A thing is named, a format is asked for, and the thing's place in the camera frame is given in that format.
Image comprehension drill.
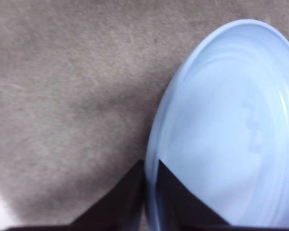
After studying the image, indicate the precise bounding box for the blue round plate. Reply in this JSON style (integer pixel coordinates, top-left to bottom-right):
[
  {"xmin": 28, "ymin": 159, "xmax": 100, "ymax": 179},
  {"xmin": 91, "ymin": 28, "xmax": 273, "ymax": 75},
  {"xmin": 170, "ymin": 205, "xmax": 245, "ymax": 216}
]
[{"xmin": 144, "ymin": 19, "xmax": 289, "ymax": 231}]

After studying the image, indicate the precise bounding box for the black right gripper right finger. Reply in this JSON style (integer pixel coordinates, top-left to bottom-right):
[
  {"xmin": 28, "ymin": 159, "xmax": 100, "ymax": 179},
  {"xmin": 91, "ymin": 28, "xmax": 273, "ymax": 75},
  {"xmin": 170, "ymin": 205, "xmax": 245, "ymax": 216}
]
[{"xmin": 156, "ymin": 158, "xmax": 289, "ymax": 231}]

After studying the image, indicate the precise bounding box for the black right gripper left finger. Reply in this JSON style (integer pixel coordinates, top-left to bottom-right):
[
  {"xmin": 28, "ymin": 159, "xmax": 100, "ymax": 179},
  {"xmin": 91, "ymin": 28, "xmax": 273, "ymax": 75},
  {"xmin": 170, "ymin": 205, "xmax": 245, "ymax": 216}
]
[{"xmin": 7, "ymin": 158, "xmax": 146, "ymax": 231}]

